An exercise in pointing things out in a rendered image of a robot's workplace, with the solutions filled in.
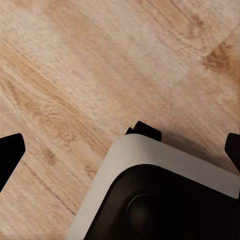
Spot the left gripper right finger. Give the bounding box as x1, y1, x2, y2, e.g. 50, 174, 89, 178
224, 133, 240, 172

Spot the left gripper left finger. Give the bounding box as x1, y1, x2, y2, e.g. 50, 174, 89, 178
0, 133, 26, 192

